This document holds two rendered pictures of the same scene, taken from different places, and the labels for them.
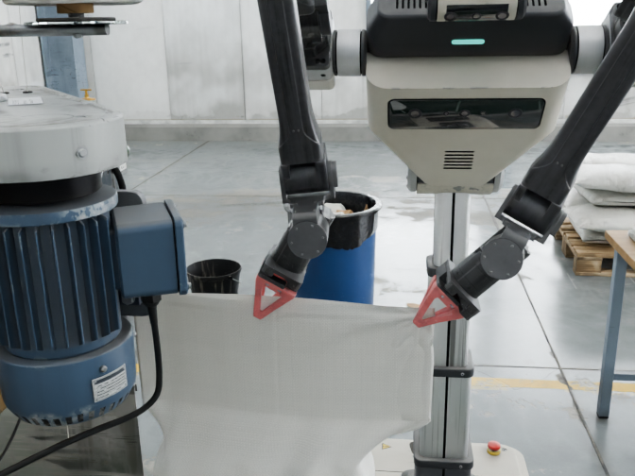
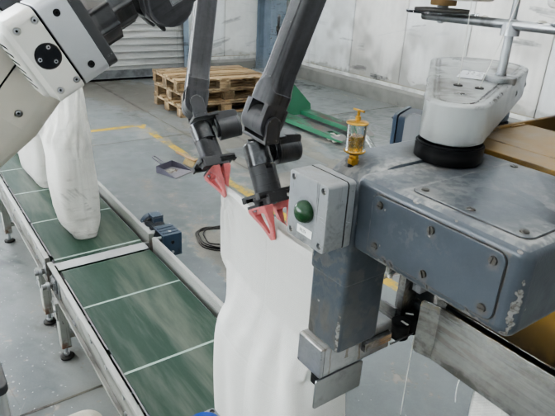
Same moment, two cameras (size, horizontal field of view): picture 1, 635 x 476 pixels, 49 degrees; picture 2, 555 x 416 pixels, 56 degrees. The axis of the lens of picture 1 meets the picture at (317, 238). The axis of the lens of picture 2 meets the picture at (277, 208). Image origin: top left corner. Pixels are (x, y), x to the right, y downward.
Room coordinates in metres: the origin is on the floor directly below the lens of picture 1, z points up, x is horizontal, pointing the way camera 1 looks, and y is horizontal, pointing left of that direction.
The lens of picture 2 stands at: (1.73, 0.80, 1.55)
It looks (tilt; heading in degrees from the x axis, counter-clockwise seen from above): 24 degrees down; 227
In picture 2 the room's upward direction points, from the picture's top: 3 degrees clockwise
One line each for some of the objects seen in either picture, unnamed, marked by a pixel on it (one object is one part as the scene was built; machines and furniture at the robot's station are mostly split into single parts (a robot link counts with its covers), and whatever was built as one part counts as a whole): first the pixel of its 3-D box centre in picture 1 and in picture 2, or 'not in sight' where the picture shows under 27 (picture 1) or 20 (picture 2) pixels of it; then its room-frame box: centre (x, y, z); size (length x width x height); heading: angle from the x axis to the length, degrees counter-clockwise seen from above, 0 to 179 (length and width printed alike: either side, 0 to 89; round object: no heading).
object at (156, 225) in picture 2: not in sight; (156, 231); (0.55, -1.32, 0.35); 0.30 x 0.15 x 0.15; 83
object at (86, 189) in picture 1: (43, 181); not in sight; (0.74, 0.29, 1.35); 0.12 x 0.12 x 0.04
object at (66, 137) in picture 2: not in sight; (68, 152); (0.83, -1.60, 0.74); 0.47 x 0.22 x 0.72; 81
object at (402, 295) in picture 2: not in sight; (406, 296); (1.06, 0.41, 1.08); 0.03 x 0.01 x 0.13; 173
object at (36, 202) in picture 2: not in sight; (42, 182); (0.74, -2.32, 0.34); 2.21 x 0.39 x 0.09; 83
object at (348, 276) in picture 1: (334, 264); not in sight; (3.33, -0.08, 0.32); 0.51 x 0.48 x 0.65; 173
